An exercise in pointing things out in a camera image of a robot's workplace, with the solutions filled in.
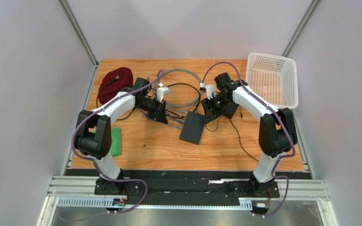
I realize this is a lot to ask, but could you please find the dark red cloth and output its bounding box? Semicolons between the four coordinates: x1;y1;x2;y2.
97;67;133;105

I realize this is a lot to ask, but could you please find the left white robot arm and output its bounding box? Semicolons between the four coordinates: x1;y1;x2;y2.
71;78;171;183

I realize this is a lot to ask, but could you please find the green cloth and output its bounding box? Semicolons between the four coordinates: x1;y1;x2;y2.
110;127;122;157

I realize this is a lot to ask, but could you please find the thin black power cord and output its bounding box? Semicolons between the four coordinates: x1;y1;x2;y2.
165;83;260;163

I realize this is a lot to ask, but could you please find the blue ethernet cable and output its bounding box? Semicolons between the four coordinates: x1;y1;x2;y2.
165;109;186;124
135;108;153;121

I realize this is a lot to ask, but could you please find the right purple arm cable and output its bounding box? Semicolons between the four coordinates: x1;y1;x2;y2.
201;61;296;218

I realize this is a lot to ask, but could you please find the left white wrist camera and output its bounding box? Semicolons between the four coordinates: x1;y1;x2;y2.
156;82;171;102

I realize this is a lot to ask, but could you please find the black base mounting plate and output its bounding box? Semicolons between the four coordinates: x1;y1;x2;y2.
94;169;280;206

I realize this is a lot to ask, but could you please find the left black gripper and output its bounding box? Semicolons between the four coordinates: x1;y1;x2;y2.
137;98;169;126

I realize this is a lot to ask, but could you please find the black braided ethernet cable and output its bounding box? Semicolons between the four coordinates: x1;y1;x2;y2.
95;75;134;121

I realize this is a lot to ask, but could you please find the white plastic basket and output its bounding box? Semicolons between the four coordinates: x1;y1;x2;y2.
245;52;299;109

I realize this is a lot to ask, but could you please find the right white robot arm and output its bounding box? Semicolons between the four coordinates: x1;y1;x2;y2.
199;73;297;186

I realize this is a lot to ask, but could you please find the black network switch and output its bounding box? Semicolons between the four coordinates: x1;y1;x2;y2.
180;112;205;145

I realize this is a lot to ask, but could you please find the aluminium frame rail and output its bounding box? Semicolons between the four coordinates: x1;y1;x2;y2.
37;170;338;226

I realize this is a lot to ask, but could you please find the black power adapter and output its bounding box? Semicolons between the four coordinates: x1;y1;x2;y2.
224;103;239;119

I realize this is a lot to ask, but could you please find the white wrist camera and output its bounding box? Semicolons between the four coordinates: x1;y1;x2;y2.
156;82;171;102
199;82;216;99

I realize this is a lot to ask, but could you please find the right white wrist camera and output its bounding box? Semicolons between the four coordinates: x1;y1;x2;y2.
199;82;216;99

